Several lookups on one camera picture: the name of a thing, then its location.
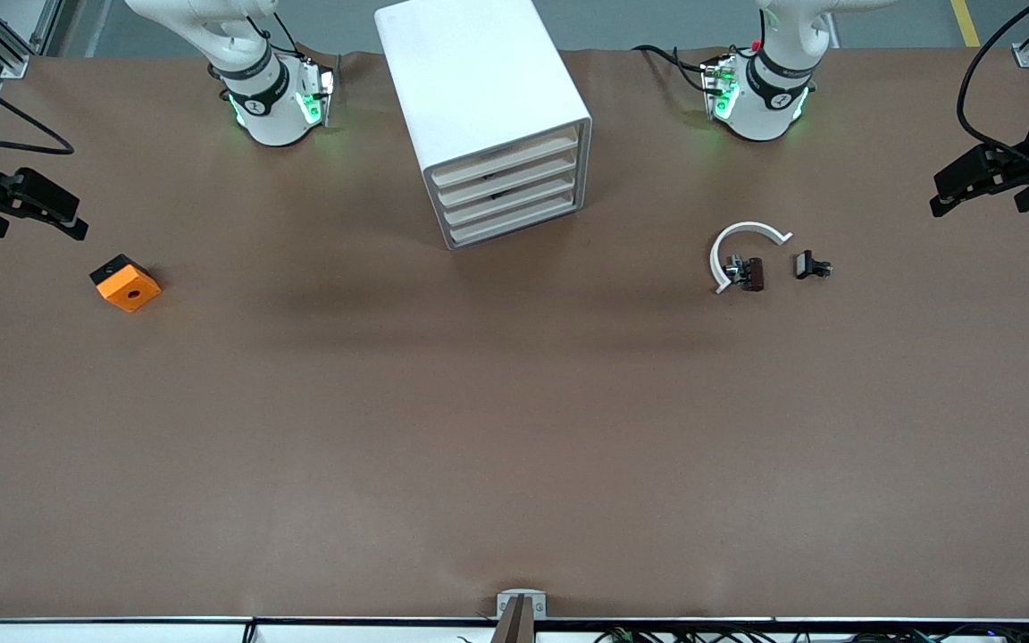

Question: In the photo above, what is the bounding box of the white plastic drawer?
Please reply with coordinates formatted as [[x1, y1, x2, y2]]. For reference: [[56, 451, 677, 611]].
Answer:
[[448, 192, 582, 247], [436, 150, 580, 208], [431, 128, 580, 187], [441, 171, 580, 228]]

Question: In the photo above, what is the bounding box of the white drawer cabinet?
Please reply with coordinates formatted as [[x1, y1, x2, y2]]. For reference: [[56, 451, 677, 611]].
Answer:
[[375, 0, 594, 252]]

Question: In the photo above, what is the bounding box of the orange block with hole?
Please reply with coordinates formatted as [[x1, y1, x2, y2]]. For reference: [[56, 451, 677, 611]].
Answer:
[[89, 254, 163, 313]]

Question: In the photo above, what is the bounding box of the dark brown small component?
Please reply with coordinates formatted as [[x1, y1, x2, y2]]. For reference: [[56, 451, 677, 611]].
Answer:
[[724, 255, 765, 293]]

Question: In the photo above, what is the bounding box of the white curved plastic part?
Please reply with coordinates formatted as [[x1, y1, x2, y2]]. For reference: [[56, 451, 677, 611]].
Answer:
[[708, 221, 793, 296]]

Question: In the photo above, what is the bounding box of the brown table cover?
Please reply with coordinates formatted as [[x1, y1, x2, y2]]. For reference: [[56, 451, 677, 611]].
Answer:
[[0, 45, 1029, 622]]

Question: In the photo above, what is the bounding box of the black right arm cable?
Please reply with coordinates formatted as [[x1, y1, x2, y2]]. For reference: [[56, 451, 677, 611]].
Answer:
[[0, 54, 76, 157]]

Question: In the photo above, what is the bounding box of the black cable bundle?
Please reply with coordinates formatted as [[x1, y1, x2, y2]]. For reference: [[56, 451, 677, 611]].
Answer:
[[593, 623, 1029, 643]]

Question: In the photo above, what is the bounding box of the grey metal table bracket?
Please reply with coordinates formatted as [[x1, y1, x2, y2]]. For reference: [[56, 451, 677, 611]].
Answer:
[[496, 589, 548, 620]]

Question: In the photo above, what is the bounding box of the brown post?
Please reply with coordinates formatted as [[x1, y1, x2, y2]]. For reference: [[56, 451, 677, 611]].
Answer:
[[489, 596, 538, 643]]

